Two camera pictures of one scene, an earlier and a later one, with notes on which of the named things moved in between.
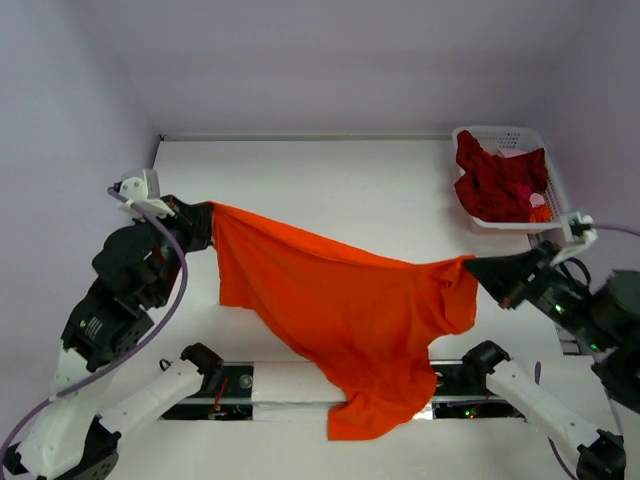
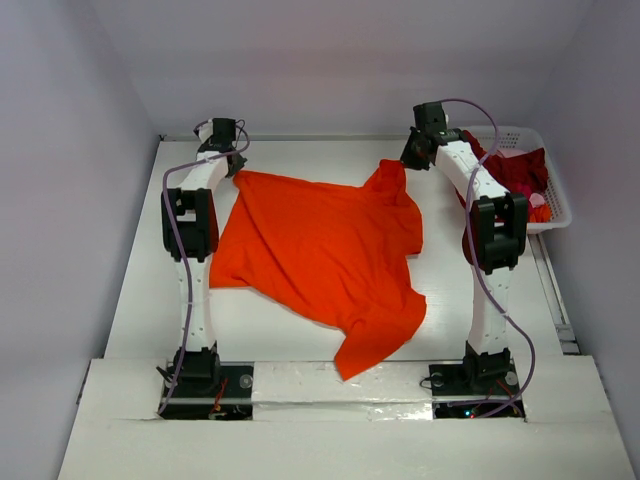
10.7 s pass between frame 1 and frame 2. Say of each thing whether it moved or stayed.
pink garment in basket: stayed
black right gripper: moved
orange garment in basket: stayed
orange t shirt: moved
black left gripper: moved
